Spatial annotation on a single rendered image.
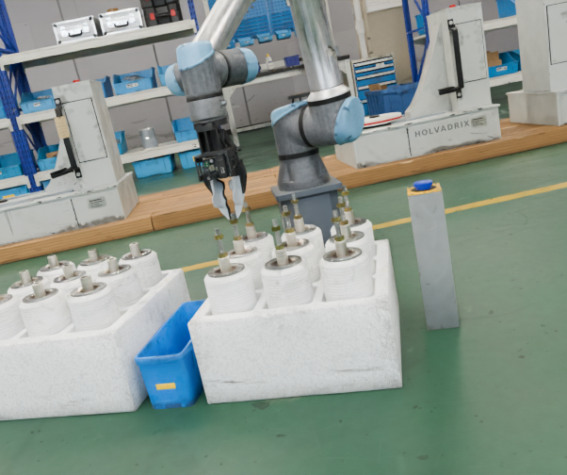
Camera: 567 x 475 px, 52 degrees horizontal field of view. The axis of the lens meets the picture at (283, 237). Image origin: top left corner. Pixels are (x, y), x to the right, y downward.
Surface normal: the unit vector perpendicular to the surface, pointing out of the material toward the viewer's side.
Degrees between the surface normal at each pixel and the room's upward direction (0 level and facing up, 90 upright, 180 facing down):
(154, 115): 90
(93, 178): 90
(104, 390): 90
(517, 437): 0
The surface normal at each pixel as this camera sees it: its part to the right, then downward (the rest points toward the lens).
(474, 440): -0.19, -0.95
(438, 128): 0.11, 0.23
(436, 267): -0.17, 0.28
